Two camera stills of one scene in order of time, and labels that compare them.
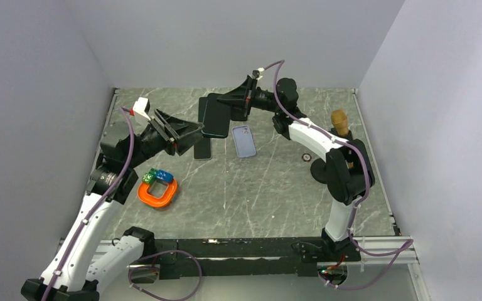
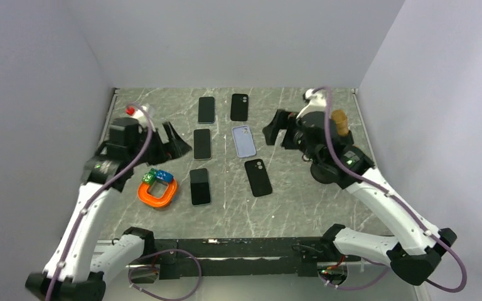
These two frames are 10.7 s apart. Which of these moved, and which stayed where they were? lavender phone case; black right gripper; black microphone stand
Moved: black right gripper
Stayed: lavender phone case; black microphone stand
